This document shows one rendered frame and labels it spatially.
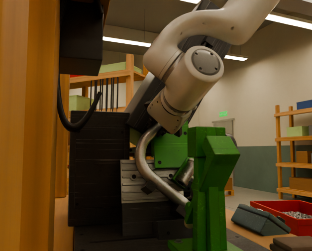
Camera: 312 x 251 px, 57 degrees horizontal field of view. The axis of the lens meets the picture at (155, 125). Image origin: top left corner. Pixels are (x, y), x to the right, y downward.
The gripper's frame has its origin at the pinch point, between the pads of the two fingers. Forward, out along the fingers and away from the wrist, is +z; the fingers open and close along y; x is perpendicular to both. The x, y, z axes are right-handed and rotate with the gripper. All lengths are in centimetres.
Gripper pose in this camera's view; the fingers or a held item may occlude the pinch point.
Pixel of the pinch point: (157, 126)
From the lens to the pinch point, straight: 82.9
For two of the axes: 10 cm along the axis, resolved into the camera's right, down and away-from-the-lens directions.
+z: -2.9, 4.0, 8.7
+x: -6.1, 6.2, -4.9
